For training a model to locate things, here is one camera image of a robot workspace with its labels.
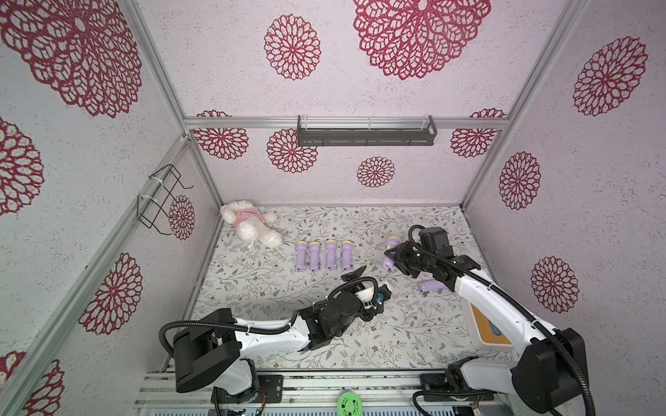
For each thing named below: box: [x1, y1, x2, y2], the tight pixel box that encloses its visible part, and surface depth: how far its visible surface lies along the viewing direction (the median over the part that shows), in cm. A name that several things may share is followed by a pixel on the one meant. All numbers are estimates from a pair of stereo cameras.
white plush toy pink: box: [220, 200, 283, 249], surface depth 102 cm
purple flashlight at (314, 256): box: [309, 241, 320, 273], surface depth 103 cm
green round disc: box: [336, 391, 364, 416], surface depth 69 cm
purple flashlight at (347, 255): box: [341, 240, 353, 271], surface depth 104 cm
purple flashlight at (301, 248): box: [295, 240, 308, 273], surface depth 103 cm
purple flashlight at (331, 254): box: [326, 239, 338, 270], surface depth 102 cm
